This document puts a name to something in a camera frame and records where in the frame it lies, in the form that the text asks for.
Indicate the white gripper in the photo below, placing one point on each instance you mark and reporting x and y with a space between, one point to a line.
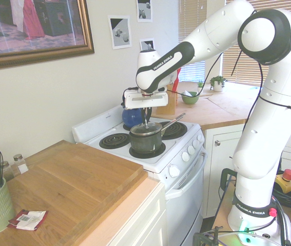
145 100

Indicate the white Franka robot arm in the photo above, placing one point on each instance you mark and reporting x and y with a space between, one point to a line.
258 107

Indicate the potted plant white pot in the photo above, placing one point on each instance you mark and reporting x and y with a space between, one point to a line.
218 83

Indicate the blue kettle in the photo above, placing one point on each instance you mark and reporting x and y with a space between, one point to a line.
132 118

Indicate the wooden knife block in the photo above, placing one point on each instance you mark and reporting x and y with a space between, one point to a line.
169 102

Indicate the dark metal saucepan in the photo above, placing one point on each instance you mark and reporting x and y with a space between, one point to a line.
145 143

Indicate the black coil stove burner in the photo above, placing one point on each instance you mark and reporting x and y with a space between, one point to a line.
162 150
173 129
114 141

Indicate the green bowl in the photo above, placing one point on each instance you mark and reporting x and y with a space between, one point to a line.
189 99

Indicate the red kitchen utensil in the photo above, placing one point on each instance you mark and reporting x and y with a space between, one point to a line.
176 79

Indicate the white stove knob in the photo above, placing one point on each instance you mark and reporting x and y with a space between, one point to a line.
196 144
174 171
185 156
200 138
191 150

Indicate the small potted succulent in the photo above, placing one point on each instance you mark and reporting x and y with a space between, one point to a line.
200 85

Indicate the small grey photo print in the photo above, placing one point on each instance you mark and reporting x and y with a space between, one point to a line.
146 44

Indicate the metal cabinet knob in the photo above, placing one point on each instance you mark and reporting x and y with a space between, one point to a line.
217 142

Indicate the large grey photo print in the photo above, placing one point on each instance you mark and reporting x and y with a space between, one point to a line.
120 32

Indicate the white electric stove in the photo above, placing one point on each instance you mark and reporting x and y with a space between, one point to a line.
183 194

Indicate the white kitchen cabinet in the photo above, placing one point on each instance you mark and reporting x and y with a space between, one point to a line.
219 166

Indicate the wooden cutting board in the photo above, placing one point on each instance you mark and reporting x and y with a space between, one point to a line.
78 184

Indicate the wooden window blinds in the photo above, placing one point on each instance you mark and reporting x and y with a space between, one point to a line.
237 66

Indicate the white counter cabinet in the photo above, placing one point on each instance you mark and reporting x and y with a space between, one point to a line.
135 220

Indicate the glass spice jar metal cap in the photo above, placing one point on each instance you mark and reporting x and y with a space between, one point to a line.
20 164
8 171

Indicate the green black clamp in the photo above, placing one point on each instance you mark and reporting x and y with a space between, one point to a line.
206 237

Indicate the gold framed painting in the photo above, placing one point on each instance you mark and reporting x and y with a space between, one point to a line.
32 25

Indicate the red paper packet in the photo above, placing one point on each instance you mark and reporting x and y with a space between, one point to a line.
41 220

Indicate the yellow emergency stop button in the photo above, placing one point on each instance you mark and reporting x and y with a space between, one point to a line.
286 179

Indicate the white paper packet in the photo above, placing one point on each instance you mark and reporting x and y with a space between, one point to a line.
29 219

